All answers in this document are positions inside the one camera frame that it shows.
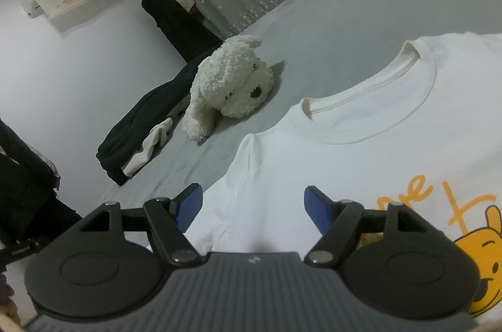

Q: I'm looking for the white plush dog toy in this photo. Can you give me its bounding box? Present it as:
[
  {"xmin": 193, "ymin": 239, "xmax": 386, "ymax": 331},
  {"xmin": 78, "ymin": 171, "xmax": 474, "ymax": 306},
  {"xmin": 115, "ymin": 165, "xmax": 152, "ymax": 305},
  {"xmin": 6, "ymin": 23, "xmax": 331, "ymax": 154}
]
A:
[{"xmin": 182, "ymin": 35, "xmax": 274, "ymax": 144}]

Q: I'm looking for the black hanging garment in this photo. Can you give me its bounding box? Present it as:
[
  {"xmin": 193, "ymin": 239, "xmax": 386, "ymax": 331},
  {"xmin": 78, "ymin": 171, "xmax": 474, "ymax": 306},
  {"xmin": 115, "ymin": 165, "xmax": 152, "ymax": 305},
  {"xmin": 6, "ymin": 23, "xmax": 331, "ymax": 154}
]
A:
[{"xmin": 141, "ymin": 0, "xmax": 223, "ymax": 63}]

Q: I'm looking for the grey bed sheet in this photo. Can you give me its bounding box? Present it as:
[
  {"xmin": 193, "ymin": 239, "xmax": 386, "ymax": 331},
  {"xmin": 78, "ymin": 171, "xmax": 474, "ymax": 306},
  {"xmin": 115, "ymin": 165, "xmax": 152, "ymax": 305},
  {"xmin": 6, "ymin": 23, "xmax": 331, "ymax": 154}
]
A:
[{"xmin": 103, "ymin": 0, "xmax": 501, "ymax": 207}]

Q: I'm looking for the black and white folded garment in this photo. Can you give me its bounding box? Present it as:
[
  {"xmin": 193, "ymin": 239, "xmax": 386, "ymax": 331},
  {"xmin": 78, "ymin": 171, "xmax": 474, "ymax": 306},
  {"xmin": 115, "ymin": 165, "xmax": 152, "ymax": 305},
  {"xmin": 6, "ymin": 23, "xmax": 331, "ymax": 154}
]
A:
[{"xmin": 96, "ymin": 48, "xmax": 216, "ymax": 186}]

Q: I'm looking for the dark clutter beside bed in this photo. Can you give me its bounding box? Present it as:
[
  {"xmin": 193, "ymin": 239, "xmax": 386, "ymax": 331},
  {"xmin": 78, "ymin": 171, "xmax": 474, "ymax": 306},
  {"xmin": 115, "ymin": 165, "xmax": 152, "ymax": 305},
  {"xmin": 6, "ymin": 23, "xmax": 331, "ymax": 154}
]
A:
[{"xmin": 1, "ymin": 123, "xmax": 82, "ymax": 266}]

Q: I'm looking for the white printed t-shirt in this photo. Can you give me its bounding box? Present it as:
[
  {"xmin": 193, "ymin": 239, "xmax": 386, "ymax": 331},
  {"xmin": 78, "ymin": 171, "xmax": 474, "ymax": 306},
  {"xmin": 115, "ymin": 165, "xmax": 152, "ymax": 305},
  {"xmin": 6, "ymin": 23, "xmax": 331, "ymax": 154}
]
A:
[{"xmin": 187, "ymin": 33, "xmax": 501, "ymax": 322}]

